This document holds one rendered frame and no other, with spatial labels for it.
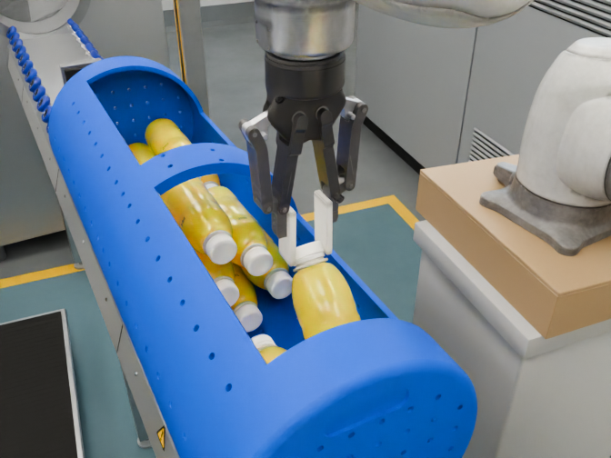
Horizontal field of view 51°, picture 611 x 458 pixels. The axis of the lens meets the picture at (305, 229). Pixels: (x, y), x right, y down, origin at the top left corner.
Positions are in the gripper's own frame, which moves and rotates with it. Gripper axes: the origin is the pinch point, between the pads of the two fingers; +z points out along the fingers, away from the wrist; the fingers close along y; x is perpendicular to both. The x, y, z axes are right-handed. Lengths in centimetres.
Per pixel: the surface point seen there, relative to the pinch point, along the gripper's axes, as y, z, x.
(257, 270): 0.6, 14.7, -13.2
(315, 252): -0.3, 2.0, 1.9
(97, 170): 16.2, 4.8, -33.2
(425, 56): -154, 61, -178
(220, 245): 5.7, 8.7, -12.9
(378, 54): -159, 74, -223
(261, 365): 12.1, 1.6, 14.9
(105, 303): 19, 36, -43
